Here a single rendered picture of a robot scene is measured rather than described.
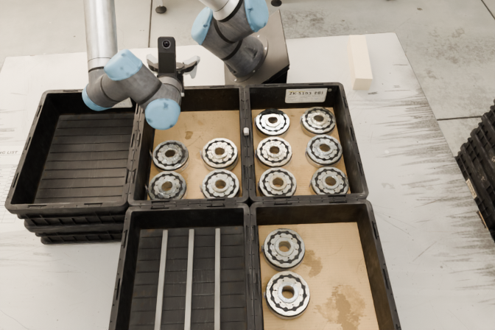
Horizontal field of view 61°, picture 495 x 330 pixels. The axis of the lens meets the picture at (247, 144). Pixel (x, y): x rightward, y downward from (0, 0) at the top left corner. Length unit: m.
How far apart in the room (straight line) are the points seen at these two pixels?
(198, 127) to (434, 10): 2.42
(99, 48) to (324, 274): 0.77
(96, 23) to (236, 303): 0.75
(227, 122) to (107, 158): 0.37
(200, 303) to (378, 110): 0.92
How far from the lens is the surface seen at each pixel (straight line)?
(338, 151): 1.23
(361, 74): 1.59
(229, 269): 1.07
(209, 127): 1.29
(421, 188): 1.42
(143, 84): 0.95
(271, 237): 1.07
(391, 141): 1.50
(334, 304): 1.06
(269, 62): 1.39
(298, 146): 1.25
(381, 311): 1.04
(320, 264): 1.09
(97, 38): 1.10
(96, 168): 1.28
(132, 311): 1.08
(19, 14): 3.48
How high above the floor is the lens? 1.84
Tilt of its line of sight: 54 degrees down
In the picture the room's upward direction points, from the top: straight up
